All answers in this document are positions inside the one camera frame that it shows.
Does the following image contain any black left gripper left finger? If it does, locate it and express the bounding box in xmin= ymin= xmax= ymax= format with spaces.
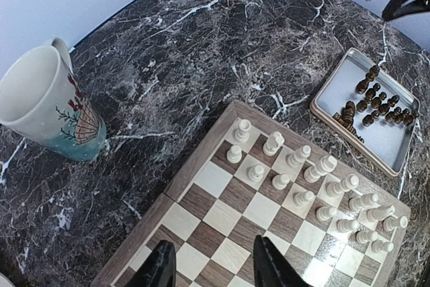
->
xmin=126 ymin=240 xmax=177 ymax=287

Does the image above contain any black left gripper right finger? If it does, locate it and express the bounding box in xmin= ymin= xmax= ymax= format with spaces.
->
xmin=253 ymin=235 xmax=309 ymax=287

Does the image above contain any metal tray with wooden rim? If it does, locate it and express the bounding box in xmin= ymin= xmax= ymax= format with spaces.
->
xmin=310 ymin=48 xmax=421 ymax=177

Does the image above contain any wooden chess board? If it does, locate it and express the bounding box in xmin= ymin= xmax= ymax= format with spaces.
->
xmin=93 ymin=100 xmax=411 ymax=286

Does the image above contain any white chess queen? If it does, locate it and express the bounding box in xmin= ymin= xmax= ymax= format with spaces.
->
xmin=326 ymin=174 xmax=359 ymax=197

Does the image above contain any white chess king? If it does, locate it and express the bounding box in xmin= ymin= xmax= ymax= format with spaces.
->
xmin=304 ymin=155 xmax=337 ymax=183

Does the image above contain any white chess rook near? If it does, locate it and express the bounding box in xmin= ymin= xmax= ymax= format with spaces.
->
xmin=383 ymin=216 xmax=409 ymax=232

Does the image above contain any white chess rook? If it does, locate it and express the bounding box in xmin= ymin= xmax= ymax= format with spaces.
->
xmin=233 ymin=119 xmax=251 ymax=142
xmin=383 ymin=216 xmax=409 ymax=232

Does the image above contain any white chess rook far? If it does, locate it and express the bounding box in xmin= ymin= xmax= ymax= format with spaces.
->
xmin=233 ymin=119 xmax=251 ymax=142

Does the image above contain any bird painted ceramic plate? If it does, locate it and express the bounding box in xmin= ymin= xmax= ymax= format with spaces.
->
xmin=0 ymin=274 xmax=15 ymax=287

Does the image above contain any coral painted ceramic mug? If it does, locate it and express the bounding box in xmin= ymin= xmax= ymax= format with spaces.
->
xmin=1 ymin=38 xmax=107 ymax=161

